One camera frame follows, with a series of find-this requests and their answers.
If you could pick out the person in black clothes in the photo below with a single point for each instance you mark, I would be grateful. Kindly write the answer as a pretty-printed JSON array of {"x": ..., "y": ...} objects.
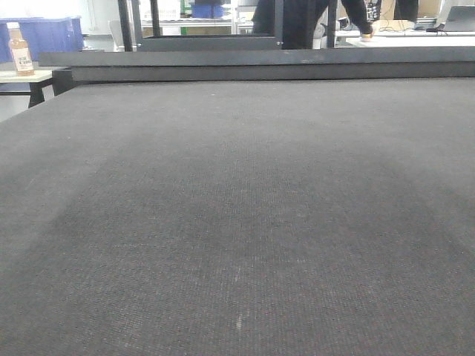
[{"x": 300, "y": 19}]

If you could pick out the blue storage crate left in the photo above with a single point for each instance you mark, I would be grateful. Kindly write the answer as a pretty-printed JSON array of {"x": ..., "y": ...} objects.
[{"x": 44, "y": 35}]

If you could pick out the grey laptop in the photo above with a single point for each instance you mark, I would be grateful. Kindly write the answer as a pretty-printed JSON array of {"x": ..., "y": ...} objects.
[{"x": 460, "y": 19}]

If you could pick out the black metal rack frame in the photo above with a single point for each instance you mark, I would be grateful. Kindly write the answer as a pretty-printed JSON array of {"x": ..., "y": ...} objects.
[{"x": 129, "y": 18}]

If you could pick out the white work desk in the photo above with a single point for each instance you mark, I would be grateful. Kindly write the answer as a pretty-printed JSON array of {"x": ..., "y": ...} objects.
[{"x": 408, "y": 38}]

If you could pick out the light side table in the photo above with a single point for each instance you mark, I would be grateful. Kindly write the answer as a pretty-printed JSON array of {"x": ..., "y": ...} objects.
[{"x": 31, "y": 86}]

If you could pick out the orange drink bottle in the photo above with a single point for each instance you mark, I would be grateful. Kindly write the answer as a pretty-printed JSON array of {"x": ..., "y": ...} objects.
[{"x": 20, "y": 50}]

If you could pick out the black raised table ledge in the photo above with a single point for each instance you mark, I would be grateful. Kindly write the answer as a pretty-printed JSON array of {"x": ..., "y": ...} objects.
[{"x": 261, "y": 65}]

